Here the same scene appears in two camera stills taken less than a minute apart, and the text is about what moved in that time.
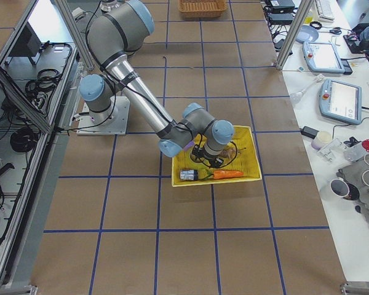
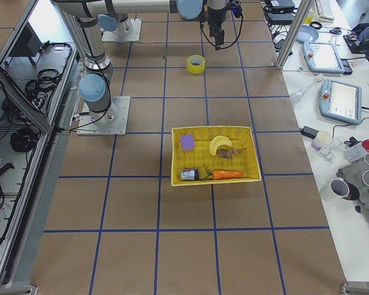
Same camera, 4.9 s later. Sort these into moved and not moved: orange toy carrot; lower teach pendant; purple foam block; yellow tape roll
Moved: yellow tape roll
Not moved: purple foam block; orange toy carrot; lower teach pendant
